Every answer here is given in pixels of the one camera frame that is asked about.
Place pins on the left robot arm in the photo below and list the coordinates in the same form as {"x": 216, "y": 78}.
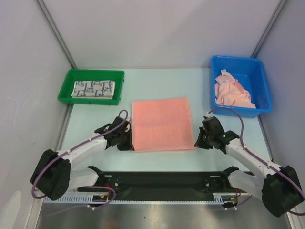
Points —
{"x": 55, "y": 173}

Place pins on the aluminium corner post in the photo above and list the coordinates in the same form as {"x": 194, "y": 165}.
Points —
{"x": 269, "y": 27}
{"x": 55, "y": 31}

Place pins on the light pink towel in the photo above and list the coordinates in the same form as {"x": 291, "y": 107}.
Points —
{"x": 229, "y": 92}

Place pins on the blue plastic bin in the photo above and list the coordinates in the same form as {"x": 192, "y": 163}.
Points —
{"x": 251, "y": 75}

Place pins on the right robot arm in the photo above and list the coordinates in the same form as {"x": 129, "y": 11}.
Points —
{"x": 277, "y": 203}

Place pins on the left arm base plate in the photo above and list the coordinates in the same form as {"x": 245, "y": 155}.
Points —
{"x": 104, "y": 180}

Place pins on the green plastic tray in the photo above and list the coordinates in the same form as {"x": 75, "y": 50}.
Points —
{"x": 74, "y": 75}

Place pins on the aluminium front rail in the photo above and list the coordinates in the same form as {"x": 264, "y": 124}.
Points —
{"x": 54, "y": 186}

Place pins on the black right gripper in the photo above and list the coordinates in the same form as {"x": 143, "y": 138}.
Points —
{"x": 203, "y": 138}

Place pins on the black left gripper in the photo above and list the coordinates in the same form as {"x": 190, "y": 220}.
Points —
{"x": 128, "y": 146}

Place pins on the right aluminium corner post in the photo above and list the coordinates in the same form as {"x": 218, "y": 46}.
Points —
{"x": 269, "y": 27}

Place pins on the grey cable duct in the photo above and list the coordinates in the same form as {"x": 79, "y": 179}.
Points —
{"x": 159, "y": 197}

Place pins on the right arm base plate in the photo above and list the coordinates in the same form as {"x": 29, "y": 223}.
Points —
{"x": 217, "y": 184}

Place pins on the left aluminium corner post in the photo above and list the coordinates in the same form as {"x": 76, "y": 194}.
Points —
{"x": 55, "y": 31}

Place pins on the blue white patterned towel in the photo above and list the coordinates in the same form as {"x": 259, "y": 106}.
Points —
{"x": 94, "y": 89}

